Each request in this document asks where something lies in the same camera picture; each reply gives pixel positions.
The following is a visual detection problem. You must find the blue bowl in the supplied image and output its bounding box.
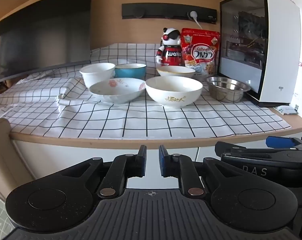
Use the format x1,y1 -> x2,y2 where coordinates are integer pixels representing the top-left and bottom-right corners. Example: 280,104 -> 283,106
114,63 -> 147,80

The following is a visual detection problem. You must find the red cereal bag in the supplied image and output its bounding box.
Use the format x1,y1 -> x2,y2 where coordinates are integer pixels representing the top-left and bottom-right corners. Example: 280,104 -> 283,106
181,28 -> 221,77

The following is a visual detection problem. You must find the beige chair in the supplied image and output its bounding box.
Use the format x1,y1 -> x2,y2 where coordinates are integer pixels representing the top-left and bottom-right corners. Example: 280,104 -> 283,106
0,118 -> 35,200

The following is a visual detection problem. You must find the floral white bowl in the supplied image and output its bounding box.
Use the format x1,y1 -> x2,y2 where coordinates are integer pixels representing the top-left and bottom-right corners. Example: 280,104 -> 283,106
89,77 -> 146,104

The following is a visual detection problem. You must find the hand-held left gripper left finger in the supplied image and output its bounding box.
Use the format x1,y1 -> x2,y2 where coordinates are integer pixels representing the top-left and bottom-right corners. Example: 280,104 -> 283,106
58,144 -> 147,199

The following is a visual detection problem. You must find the gold-rimmed white bowl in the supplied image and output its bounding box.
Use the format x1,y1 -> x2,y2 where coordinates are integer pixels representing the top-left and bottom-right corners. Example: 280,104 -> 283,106
156,66 -> 196,80

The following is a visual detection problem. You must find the small pale packet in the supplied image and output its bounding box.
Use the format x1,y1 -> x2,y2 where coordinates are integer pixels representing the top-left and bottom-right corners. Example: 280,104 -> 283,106
276,105 -> 298,115

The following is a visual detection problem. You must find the white bowl with gold print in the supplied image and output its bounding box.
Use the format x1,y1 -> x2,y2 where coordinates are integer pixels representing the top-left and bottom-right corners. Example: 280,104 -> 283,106
145,76 -> 203,109

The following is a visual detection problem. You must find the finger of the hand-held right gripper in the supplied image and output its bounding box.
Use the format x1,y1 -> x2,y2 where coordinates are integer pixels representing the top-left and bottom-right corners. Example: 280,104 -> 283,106
215,141 -> 301,158
265,136 -> 302,151

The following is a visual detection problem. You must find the plain white bowl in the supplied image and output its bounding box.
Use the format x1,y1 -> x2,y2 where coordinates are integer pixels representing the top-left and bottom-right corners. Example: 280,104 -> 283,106
79,63 -> 116,89

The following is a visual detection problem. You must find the stainless steel bowl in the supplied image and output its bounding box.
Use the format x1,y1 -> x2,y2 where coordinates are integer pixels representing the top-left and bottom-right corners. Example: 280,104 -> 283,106
206,76 -> 251,103

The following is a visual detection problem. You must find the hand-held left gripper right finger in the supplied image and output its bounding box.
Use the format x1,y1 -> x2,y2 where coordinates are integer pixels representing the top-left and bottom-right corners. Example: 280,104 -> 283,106
159,144 -> 244,199

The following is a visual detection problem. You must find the checkered white tablecloth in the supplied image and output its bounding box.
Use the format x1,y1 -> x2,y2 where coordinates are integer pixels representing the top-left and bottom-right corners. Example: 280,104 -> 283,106
0,42 -> 291,139

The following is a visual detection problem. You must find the black monitor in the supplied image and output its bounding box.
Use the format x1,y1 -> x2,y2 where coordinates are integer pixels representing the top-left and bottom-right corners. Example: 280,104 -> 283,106
0,0 -> 93,83

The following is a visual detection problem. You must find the white glass-panel computer case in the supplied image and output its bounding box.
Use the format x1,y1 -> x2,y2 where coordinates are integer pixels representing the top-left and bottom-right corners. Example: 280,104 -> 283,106
217,0 -> 301,107

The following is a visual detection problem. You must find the black wall power strip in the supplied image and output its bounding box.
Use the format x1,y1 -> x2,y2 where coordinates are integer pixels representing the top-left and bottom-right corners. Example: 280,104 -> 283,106
121,3 -> 217,23

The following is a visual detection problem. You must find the red and white robot toy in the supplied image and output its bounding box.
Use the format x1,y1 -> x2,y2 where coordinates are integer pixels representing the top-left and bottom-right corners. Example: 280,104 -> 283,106
156,27 -> 183,67

